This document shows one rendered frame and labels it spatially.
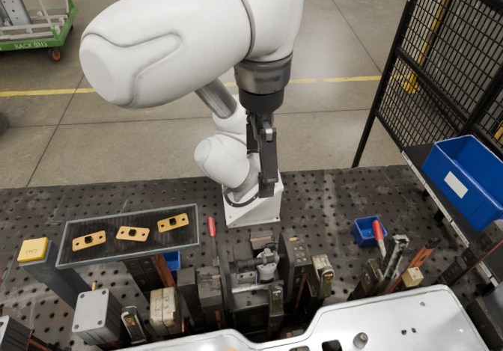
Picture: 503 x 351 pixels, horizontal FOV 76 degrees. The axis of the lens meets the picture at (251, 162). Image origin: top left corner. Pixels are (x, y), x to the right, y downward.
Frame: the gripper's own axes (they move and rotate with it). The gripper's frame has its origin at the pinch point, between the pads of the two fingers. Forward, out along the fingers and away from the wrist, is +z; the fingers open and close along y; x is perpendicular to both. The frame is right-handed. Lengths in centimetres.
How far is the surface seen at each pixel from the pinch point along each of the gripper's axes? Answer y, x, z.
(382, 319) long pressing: 21, 31, 46
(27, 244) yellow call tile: -10, -62, 30
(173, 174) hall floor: -135, -41, 146
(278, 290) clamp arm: 11.6, 3.7, 37.1
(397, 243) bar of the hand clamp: 9.9, 34.0, 24.6
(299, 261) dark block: 5.8, 10.9, 34.4
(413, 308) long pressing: 20, 41, 46
